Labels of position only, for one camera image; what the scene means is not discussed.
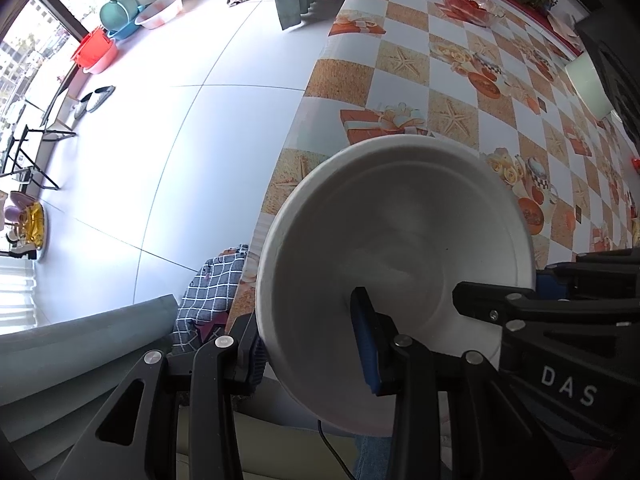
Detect black folding rack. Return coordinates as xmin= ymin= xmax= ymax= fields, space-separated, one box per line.
xmin=0 ymin=75 xmax=76 ymax=191

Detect clear glass bowl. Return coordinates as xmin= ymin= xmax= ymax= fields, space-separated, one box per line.
xmin=440 ymin=0 xmax=506 ymax=28

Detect blue checked cloth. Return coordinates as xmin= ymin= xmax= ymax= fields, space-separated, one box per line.
xmin=172 ymin=245 xmax=251 ymax=356

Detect grey slipper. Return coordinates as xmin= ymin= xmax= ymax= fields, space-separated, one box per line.
xmin=74 ymin=92 xmax=96 ymax=121
xmin=87 ymin=85 xmax=117 ymax=111

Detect gold foil bag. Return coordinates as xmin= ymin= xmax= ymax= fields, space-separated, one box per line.
xmin=20 ymin=202 xmax=48 ymax=248

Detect checkered printed tablecloth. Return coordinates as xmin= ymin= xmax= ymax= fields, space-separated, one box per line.
xmin=225 ymin=0 xmax=640 ymax=341

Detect mint green bowl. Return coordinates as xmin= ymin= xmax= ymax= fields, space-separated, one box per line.
xmin=565 ymin=54 xmax=615 ymax=122

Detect person's jeans leg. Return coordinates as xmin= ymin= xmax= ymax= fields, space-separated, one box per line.
xmin=352 ymin=435 xmax=396 ymax=480

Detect pink plastic basin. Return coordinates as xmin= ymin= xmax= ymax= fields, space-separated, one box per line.
xmin=135 ymin=0 xmax=185 ymax=30

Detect grey pleated fabric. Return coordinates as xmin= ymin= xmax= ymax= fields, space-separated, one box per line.
xmin=0 ymin=296 xmax=181 ymax=461

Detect blue plastic basin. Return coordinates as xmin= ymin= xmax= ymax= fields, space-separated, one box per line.
xmin=105 ymin=5 xmax=151 ymax=41

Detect red plastic basket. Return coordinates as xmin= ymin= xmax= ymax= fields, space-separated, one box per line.
xmin=70 ymin=29 xmax=118 ymax=75

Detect cream seat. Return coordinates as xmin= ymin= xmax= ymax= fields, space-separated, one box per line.
xmin=175 ymin=395 xmax=361 ymax=480

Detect white bowl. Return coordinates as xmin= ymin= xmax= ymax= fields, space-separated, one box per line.
xmin=255 ymin=136 xmax=536 ymax=437

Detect black cable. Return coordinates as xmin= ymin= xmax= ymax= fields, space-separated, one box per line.
xmin=317 ymin=419 xmax=361 ymax=480

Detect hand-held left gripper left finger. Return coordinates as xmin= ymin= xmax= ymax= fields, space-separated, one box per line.
xmin=54 ymin=311 xmax=270 ymax=480

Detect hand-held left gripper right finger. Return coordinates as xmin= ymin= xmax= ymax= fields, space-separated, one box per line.
xmin=350 ymin=287 xmax=576 ymax=480

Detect teal plastic basin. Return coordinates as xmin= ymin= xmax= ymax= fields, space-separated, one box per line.
xmin=99 ymin=0 xmax=140 ymax=31

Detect dark object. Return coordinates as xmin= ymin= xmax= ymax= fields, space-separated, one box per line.
xmin=575 ymin=10 xmax=640 ymax=161

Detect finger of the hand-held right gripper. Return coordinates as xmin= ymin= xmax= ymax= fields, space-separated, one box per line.
xmin=452 ymin=281 xmax=571 ymax=328
xmin=536 ymin=247 xmax=640 ymax=301

